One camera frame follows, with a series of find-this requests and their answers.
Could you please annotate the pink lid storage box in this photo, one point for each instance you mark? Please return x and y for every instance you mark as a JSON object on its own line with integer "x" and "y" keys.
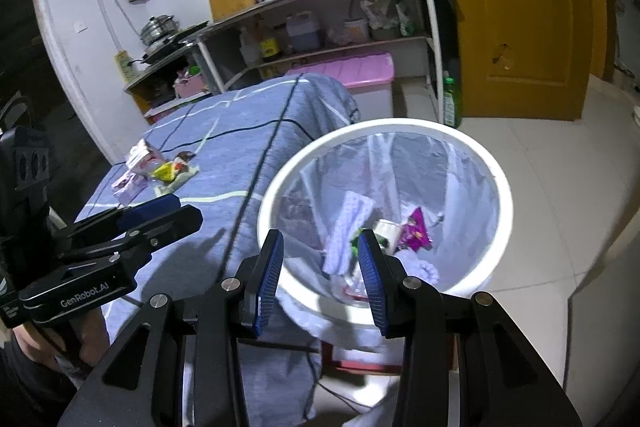
{"x": 350, "y": 72}

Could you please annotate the yellow power strip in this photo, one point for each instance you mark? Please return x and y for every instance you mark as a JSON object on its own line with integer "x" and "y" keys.
{"x": 124, "y": 67}

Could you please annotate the steel pot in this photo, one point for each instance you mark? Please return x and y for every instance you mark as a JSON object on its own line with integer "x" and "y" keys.
{"x": 159, "y": 29}

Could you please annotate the yellow wooden door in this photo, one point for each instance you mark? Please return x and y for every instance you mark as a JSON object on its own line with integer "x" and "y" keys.
{"x": 525, "y": 17}

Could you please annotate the pink packet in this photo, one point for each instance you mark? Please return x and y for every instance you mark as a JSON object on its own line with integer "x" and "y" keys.
{"x": 127, "y": 186}

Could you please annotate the white wall switch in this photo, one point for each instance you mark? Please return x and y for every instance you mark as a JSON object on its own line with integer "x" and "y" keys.
{"x": 80, "y": 26}

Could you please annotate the white plastic jug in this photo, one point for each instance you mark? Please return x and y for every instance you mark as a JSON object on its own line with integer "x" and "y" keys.
{"x": 249, "y": 49}

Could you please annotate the person's left hand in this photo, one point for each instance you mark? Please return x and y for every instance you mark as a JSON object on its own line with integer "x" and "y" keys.
{"x": 80, "y": 337}

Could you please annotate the black induction cooker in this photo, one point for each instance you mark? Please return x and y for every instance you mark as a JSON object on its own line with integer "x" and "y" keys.
{"x": 172, "y": 39}

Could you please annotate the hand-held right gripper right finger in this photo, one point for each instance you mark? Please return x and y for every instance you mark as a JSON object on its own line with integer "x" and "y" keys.
{"x": 372, "y": 277}

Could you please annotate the red and white box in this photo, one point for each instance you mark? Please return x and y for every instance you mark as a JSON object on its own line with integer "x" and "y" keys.
{"x": 360, "y": 357}

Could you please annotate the pale purple foam net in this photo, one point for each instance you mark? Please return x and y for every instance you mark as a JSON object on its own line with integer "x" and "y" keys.
{"x": 420, "y": 269}

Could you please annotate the green plastic bottle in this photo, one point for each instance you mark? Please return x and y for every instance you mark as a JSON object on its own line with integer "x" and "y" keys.
{"x": 452, "y": 104}

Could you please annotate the brown wrapper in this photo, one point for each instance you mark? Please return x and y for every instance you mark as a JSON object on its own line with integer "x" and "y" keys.
{"x": 185, "y": 156}

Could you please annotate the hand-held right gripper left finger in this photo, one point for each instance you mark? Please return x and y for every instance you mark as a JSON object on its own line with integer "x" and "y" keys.
{"x": 267, "y": 277}

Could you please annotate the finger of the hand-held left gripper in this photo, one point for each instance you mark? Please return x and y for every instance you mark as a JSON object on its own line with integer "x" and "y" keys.
{"x": 170, "y": 224}
{"x": 150, "y": 207}

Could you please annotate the white wrapper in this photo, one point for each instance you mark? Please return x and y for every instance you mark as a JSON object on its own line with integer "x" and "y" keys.
{"x": 182, "y": 181}

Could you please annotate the crumpled plastic bags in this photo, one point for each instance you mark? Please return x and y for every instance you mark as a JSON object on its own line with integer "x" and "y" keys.
{"x": 377, "y": 12}

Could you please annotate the purple plastic jug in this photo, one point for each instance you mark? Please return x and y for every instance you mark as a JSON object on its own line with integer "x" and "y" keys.
{"x": 303, "y": 34}

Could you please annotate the blue checked tablecloth table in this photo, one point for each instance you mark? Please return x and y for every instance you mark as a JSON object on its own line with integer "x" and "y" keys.
{"x": 225, "y": 132}

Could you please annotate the pink and white carton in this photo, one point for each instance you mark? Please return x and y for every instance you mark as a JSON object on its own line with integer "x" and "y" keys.
{"x": 142, "y": 156}

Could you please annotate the pink basket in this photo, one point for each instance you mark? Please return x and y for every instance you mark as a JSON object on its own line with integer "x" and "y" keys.
{"x": 189, "y": 84}

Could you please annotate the dark bottle with yellow label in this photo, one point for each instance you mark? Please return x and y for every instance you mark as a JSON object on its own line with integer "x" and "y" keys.
{"x": 269, "y": 44}

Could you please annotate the yellow wrapper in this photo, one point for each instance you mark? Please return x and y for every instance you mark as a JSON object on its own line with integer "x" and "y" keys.
{"x": 166, "y": 171}

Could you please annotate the green packet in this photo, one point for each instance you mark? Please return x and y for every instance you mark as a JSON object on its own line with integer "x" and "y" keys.
{"x": 406, "y": 19}

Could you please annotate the white foam sheet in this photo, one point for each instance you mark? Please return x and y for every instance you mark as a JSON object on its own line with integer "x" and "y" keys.
{"x": 347, "y": 227}

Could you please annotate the low wooden shelf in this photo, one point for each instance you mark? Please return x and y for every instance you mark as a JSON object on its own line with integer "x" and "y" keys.
{"x": 160, "y": 82}

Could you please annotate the purple foil wrapper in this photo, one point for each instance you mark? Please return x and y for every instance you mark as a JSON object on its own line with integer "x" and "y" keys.
{"x": 416, "y": 229}

